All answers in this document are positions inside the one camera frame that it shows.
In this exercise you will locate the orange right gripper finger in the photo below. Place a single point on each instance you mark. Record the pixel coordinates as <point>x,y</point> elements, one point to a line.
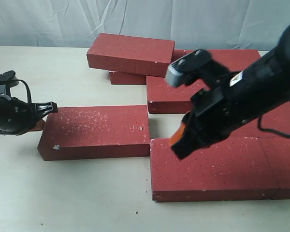
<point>177,135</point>

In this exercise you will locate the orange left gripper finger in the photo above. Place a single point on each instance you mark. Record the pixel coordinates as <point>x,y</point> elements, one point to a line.
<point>38,127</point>

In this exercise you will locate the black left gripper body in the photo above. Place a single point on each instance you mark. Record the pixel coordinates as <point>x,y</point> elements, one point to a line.
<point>16,116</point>

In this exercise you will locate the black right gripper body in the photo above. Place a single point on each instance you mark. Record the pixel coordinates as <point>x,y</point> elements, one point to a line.
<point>215,114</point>

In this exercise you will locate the speckled white-flecked red brick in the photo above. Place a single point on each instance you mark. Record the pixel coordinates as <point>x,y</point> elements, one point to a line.
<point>96,132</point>

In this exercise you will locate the angled red brick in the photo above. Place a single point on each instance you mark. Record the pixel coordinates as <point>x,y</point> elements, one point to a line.
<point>164,99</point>

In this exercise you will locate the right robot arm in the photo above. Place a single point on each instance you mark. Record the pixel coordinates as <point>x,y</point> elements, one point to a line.
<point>268,77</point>

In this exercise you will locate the back right red brick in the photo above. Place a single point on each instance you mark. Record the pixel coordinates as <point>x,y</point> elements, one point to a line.
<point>235,60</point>

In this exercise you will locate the front left red brick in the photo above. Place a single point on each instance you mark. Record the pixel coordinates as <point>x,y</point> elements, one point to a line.
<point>236,169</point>

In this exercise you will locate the center right red brick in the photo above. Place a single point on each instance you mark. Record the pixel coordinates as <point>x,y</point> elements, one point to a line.
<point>277,119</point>

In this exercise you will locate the front right red brick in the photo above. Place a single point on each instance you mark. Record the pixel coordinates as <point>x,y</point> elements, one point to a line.
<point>277,151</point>

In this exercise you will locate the lower back red brick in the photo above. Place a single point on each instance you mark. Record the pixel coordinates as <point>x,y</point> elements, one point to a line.
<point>122,78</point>

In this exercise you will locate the top stacked red brick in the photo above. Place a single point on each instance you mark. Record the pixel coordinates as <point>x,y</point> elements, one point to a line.
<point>130,54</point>

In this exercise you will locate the white fabric backdrop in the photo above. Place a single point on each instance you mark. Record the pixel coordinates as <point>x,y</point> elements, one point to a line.
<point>210,24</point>

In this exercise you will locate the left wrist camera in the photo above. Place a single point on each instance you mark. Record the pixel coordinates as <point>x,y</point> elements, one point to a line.
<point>8,80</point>

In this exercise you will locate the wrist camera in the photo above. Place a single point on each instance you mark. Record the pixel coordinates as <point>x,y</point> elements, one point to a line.
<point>196,65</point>
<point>8,80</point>

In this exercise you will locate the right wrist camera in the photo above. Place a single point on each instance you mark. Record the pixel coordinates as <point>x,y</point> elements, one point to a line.
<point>196,65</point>

